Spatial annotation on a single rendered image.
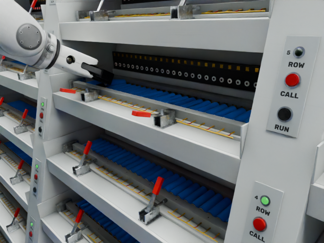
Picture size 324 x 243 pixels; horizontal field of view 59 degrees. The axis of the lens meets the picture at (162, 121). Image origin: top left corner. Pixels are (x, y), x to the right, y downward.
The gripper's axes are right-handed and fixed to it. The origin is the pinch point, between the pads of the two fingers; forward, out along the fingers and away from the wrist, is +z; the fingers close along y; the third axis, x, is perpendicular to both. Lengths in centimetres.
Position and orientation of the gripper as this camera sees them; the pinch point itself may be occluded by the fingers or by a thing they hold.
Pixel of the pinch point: (102, 76)
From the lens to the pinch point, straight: 80.1
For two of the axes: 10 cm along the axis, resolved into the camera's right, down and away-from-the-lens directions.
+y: -6.9, -2.3, 6.9
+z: 6.5, 2.3, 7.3
